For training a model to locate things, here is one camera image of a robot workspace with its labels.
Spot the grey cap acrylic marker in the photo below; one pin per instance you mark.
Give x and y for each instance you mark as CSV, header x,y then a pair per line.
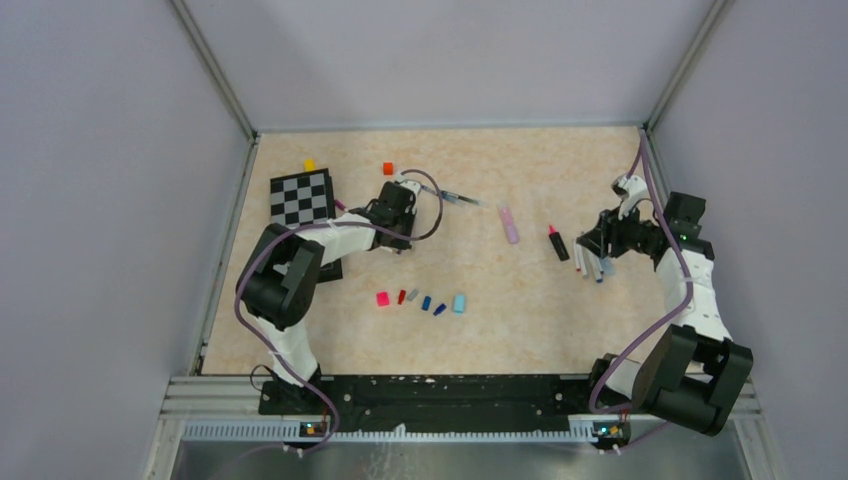
x,y
585,264

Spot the light blue pastel highlighter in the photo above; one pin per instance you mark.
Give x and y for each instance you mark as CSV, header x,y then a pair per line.
x,y
607,267

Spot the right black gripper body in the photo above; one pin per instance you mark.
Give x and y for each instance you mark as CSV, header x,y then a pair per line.
x,y
627,234

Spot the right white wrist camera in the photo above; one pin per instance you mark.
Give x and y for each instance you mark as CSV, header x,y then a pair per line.
x,y
631,190

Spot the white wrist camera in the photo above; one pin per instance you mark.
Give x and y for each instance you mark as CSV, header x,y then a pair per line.
x,y
631,190
414,186

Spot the light blue highlighter cap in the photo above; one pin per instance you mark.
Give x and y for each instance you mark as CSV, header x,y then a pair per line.
x,y
459,304

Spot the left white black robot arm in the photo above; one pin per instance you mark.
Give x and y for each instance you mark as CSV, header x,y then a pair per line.
x,y
276,289

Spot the black grey checkerboard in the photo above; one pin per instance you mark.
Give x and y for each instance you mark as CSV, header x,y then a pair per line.
x,y
302,198

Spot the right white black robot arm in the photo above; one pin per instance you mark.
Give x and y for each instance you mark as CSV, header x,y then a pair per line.
x,y
695,372

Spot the blue deli whiteboard marker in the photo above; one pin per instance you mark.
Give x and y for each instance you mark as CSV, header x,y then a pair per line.
x,y
597,267

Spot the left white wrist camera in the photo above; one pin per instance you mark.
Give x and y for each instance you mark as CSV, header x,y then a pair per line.
x,y
414,186

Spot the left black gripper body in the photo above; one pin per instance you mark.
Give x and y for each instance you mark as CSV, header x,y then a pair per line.
x,y
403,222

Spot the clear teal gel pen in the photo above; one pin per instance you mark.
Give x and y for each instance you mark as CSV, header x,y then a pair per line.
x,y
452,197

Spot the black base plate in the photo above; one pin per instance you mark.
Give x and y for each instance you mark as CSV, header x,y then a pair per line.
x,y
442,404

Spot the red cap whiteboard marker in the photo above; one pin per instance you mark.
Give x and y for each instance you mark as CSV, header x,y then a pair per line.
x,y
578,258

